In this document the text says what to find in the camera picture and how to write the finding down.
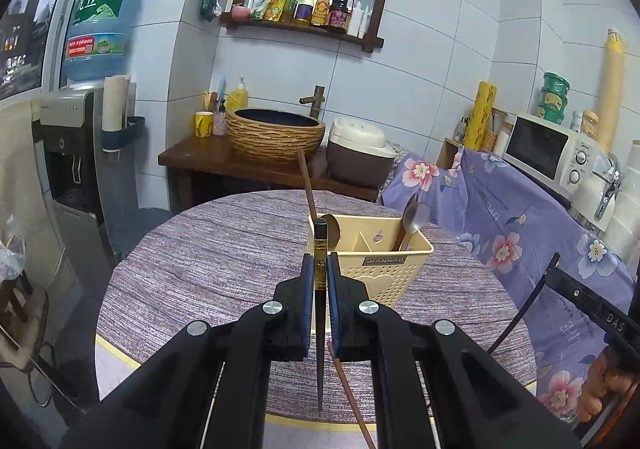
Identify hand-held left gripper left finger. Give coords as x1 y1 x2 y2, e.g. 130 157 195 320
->
57 253 316 449

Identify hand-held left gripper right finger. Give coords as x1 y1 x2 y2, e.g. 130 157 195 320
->
326 253 583 449

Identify cream plastic utensil holder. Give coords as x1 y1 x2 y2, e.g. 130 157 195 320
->
306 214 435 307

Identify dark chopstick with gold band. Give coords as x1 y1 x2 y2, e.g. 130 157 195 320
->
314 220 328 412

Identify round steel spoon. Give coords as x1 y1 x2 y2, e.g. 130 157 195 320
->
320 214 342 255

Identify brown-handled metal spoon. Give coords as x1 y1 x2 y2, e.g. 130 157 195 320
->
391 194 420 252

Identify brown wooden chopstick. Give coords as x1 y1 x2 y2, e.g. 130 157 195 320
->
334 359 375 449
297 148 318 225

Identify small metal spoon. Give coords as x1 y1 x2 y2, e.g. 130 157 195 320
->
400 202 432 250

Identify person's right hand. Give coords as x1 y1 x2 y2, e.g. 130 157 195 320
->
582 346 636 427

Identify white and brown rice cooker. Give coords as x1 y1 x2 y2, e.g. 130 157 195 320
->
326 116 399 188

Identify purple floral cloth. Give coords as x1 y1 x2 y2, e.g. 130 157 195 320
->
380 146 640 430

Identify woven wash basin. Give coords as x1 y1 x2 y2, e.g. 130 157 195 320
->
226 106 326 165

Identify dark wooden counter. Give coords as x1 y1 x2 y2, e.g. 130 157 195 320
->
158 136 381 211

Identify white microwave oven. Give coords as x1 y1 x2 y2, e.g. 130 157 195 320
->
501 112 608 195

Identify round blue stool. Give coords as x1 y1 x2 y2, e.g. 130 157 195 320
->
107 208 174 263

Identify small wooden box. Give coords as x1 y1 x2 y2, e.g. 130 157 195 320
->
436 138 464 170

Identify patterned toothbrush cup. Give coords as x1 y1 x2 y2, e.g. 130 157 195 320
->
212 99 229 136

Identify bronze faucet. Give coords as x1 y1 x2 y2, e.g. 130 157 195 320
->
299 85 327 119

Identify yellow soap bottle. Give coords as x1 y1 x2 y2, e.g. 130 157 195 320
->
226 76 250 113

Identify stack of green tubs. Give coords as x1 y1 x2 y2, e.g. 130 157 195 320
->
537 72 571 125

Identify tall cream cup stack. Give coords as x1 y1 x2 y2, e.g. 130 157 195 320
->
595 28 627 155

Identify yellow patterned roll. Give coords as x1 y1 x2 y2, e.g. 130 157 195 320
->
462 80 497 150

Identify dark blue cup holder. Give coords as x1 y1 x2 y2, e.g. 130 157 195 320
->
101 116 148 153

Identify white squeeze bottle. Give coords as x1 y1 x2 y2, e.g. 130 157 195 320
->
346 0 369 39

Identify cream paper cup stack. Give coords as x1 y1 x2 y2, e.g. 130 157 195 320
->
102 75 132 150

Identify dark soy sauce bottle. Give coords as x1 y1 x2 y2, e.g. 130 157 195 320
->
327 0 354 34

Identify grey water dispenser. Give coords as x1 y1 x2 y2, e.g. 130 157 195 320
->
31 86 109 226

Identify amber sauce bottle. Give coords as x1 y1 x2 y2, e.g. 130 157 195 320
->
311 0 334 28

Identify clear oil bottle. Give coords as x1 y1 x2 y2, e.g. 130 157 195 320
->
294 0 317 25

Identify yellow seasoning packet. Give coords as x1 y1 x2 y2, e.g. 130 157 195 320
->
262 0 291 23

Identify clear plastic bag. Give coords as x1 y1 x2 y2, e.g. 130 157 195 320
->
0 214 27 283

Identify blue water jug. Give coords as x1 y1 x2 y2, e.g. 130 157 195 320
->
62 0 144 83

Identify white framed window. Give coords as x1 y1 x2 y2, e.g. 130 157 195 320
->
0 0 103 101

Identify thin black strap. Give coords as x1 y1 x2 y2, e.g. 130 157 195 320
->
489 253 561 355

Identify black floor cable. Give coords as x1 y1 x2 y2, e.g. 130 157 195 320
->
27 341 64 406

